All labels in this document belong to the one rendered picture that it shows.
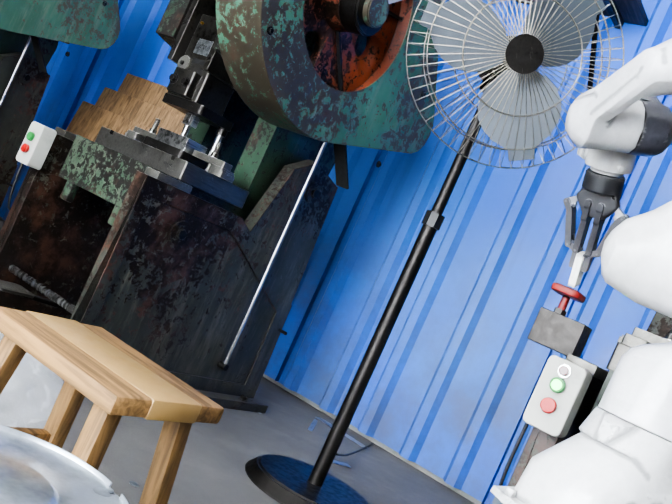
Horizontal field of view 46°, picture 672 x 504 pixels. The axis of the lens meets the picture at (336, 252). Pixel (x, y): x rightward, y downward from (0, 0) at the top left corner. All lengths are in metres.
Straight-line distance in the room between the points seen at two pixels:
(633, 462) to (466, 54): 1.37
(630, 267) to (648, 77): 0.39
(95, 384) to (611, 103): 0.91
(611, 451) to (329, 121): 1.65
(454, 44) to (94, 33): 2.23
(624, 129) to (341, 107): 1.19
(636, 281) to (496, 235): 2.20
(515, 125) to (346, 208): 1.50
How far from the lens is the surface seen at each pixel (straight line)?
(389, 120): 2.67
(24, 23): 3.78
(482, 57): 2.15
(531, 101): 2.19
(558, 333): 1.62
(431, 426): 3.19
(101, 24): 4.01
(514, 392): 3.08
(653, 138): 1.47
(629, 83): 1.35
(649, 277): 1.02
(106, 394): 1.16
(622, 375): 1.02
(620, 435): 0.99
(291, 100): 2.29
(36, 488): 0.90
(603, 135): 1.44
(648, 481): 0.99
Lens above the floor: 0.62
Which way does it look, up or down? level
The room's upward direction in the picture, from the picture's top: 24 degrees clockwise
